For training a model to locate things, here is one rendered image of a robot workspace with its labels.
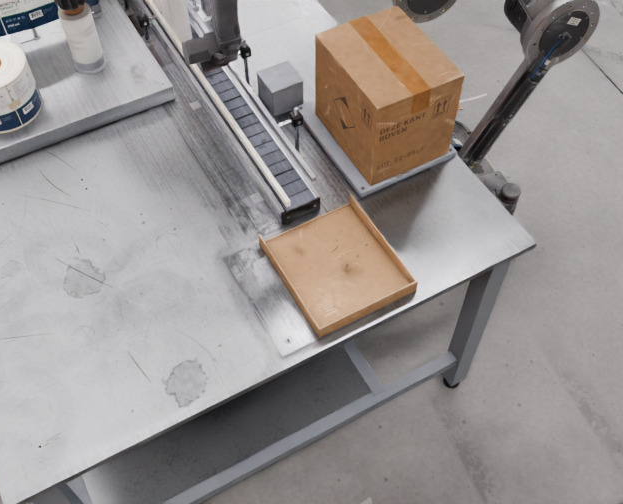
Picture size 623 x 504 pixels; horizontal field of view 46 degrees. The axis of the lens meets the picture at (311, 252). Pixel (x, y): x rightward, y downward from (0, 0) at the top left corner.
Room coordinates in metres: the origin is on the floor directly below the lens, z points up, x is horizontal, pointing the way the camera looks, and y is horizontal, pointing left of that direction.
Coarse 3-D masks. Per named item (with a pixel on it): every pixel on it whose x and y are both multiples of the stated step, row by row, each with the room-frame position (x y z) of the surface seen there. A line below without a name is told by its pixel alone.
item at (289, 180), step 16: (144, 0) 1.95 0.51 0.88; (192, 32) 1.79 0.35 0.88; (176, 48) 1.72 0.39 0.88; (208, 80) 1.58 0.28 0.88; (224, 80) 1.58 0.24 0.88; (208, 96) 1.52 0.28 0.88; (224, 96) 1.52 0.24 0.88; (240, 96) 1.51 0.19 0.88; (240, 112) 1.45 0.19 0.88; (240, 128) 1.39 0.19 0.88; (256, 128) 1.39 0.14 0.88; (240, 144) 1.34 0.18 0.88; (256, 144) 1.33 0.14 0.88; (272, 144) 1.33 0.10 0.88; (272, 160) 1.28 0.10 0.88; (288, 160) 1.28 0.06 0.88; (288, 176) 1.22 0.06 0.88; (288, 192) 1.17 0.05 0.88; (304, 192) 1.17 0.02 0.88; (288, 208) 1.12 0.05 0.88
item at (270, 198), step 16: (160, 32) 1.79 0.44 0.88; (176, 64) 1.69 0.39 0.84; (192, 80) 1.58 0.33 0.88; (208, 112) 1.49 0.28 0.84; (256, 112) 1.45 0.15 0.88; (224, 128) 1.39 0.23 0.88; (240, 160) 1.31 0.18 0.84; (256, 176) 1.22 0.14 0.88; (304, 176) 1.22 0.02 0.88; (272, 192) 1.17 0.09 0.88; (272, 208) 1.15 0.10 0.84; (304, 208) 1.13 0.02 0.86
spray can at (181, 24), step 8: (168, 0) 1.75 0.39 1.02; (176, 0) 1.74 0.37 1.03; (184, 0) 1.75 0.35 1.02; (176, 8) 1.74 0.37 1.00; (184, 8) 1.75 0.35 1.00; (176, 16) 1.74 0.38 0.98; (184, 16) 1.74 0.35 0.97; (176, 24) 1.74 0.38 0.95; (184, 24) 1.74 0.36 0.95; (176, 32) 1.74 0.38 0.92; (184, 32) 1.74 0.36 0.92; (184, 40) 1.74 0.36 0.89
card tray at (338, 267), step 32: (320, 224) 1.10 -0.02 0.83; (352, 224) 1.10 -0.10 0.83; (288, 256) 1.01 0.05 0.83; (320, 256) 1.01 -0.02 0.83; (352, 256) 1.01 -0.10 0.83; (384, 256) 1.01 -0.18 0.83; (288, 288) 0.91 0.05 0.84; (320, 288) 0.92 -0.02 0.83; (352, 288) 0.91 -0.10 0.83; (384, 288) 0.91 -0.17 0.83; (320, 320) 0.83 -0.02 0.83; (352, 320) 0.83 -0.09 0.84
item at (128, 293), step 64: (128, 0) 2.02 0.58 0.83; (256, 0) 2.01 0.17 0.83; (256, 64) 1.70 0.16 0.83; (128, 128) 1.44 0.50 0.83; (192, 128) 1.44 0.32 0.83; (0, 192) 1.22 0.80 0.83; (64, 192) 1.22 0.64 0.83; (128, 192) 1.22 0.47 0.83; (192, 192) 1.21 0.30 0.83; (256, 192) 1.21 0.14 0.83; (320, 192) 1.21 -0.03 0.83; (384, 192) 1.21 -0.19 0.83; (448, 192) 1.21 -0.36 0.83; (0, 256) 1.02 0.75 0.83; (64, 256) 1.02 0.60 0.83; (128, 256) 1.01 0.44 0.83; (192, 256) 1.01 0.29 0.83; (256, 256) 1.01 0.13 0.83; (448, 256) 1.01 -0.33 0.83; (512, 256) 1.01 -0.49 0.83; (0, 320) 0.84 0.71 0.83; (64, 320) 0.84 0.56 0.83; (128, 320) 0.84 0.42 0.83; (192, 320) 0.83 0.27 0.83; (256, 320) 0.83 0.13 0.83; (384, 320) 0.83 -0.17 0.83; (0, 384) 0.68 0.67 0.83; (64, 384) 0.68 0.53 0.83; (128, 384) 0.68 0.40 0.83; (192, 384) 0.68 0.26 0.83; (256, 384) 0.68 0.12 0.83; (0, 448) 0.54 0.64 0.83; (64, 448) 0.54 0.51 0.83; (128, 448) 0.54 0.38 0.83
